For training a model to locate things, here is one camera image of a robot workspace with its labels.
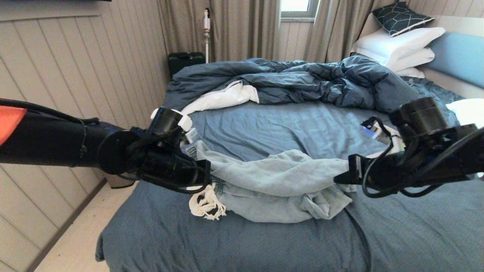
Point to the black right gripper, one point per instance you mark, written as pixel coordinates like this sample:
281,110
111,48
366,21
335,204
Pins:
416,166

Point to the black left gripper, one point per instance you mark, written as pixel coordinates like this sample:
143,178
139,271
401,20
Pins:
162,166

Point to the light blue denim shorts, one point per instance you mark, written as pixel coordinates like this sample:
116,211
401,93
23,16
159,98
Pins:
272,173

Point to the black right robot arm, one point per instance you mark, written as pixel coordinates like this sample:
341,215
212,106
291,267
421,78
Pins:
470,155

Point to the blue bed sheet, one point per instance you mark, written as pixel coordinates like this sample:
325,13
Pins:
302,124

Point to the brown trash bin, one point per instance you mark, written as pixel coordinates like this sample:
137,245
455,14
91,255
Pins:
121,183

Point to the dark blue crumpled duvet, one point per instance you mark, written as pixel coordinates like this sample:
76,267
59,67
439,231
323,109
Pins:
321,81

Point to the black hard case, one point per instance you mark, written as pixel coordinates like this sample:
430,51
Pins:
185,61

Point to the white pillow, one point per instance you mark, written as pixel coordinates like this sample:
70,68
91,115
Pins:
399,41
412,72
469,111
414,58

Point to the beige curtain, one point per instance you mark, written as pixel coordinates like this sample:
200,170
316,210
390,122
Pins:
242,30
332,30

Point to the white stick vacuum cleaner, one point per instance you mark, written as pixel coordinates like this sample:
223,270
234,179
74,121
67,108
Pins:
207,24

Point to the blue headboard cushion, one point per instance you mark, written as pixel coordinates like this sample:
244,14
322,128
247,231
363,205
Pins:
459,54

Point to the dark patterned cushion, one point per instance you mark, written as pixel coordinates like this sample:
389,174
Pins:
399,18

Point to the beige headboard panel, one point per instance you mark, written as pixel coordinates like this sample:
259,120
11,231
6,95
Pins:
461,22

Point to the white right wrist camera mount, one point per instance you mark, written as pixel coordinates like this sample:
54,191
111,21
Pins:
393,141

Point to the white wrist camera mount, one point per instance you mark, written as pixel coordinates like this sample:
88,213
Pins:
393,141
186,122

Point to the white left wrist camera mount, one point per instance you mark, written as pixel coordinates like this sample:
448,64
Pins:
186,122

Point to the window with grey frame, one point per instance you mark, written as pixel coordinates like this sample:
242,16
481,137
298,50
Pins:
297,5

